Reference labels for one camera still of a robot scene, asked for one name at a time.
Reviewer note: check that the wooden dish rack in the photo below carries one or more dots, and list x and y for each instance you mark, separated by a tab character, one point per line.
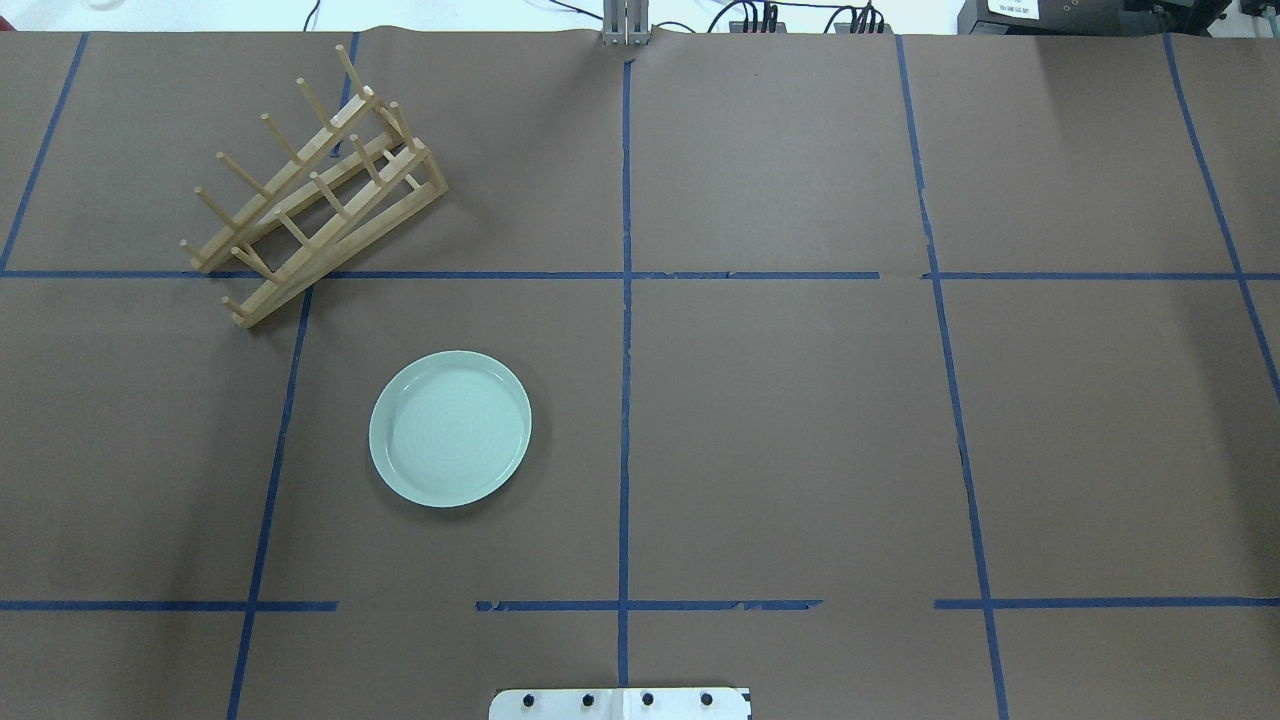
361	175

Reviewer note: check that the aluminium frame post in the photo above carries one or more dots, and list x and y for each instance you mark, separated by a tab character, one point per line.
626	23

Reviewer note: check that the black box with label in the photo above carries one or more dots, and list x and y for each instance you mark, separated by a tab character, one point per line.
1088	18

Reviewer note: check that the light green round plate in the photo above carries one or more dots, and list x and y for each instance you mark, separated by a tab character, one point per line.
450	429

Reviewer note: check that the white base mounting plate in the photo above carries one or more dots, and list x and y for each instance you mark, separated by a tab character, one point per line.
623	703

